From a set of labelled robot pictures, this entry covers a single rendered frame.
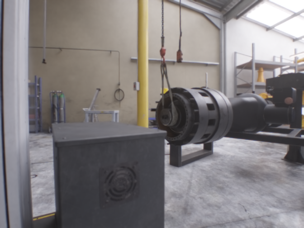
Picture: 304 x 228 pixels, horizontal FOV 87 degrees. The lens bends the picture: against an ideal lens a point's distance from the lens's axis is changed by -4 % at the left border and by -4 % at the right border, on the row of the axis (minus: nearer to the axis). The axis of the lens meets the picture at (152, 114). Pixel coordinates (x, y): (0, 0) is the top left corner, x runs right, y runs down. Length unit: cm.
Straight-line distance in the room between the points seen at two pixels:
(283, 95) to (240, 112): 61
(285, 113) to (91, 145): 229
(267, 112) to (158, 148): 210
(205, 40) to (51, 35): 676
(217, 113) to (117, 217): 120
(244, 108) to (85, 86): 638
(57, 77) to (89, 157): 740
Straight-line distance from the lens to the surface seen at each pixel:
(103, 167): 51
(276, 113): 251
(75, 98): 755
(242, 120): 219
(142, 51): 414
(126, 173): 54
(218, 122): 155
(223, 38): 940
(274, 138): 220
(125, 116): 735
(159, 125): 157
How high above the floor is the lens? 92
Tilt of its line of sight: 2 degrees down
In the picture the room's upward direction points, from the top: straight up
